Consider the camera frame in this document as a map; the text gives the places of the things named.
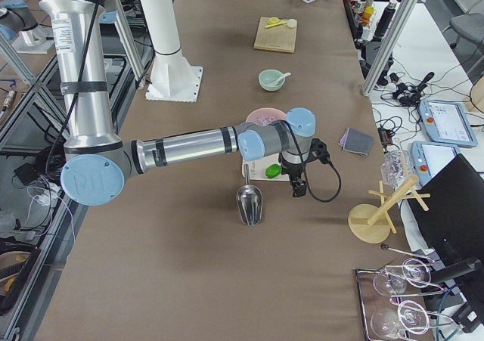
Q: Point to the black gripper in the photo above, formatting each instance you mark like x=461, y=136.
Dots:
x=293, y=170

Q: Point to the steel ice scoop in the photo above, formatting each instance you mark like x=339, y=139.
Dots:
x=249, y=201

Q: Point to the blue teach pendant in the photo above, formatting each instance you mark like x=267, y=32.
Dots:
x=431, y=157
x=446, y=122

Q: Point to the wine glass rack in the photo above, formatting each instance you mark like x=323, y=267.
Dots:
x=391, y=301

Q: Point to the black monitor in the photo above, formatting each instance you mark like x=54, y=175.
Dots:
x=453, y=223

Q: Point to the bamboo cutting board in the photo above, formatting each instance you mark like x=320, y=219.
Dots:
x=279, y=38

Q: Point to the yellow plastic knife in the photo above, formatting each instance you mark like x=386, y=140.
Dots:
x=279, y=23

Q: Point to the white ceramic spoon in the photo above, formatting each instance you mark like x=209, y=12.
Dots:
x=281, y=78

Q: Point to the mint green bowl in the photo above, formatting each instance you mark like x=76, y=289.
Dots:
x=270, y=79

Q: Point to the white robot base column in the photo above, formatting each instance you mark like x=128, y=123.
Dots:
x=172, y=78

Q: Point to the folded grey cloth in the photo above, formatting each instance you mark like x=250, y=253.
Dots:
x=357, y=142

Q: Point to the beige rectangular tray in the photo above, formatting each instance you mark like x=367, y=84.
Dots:
x=258, y=167

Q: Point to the blue teach pendant far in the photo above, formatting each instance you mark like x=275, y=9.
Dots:
x=446, y=122

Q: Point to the pink bowl of ice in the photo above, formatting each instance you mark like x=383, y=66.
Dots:
x=265, y=116

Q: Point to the blue teach pendant near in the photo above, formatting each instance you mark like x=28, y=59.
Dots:
x=431, y=157

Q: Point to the green lime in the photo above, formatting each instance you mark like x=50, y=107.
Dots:
x=273, y=171

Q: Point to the wooden cup tree stand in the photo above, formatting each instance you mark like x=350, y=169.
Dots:
x=371, y=223

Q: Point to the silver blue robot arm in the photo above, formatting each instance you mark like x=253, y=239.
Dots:
x=98, y=162

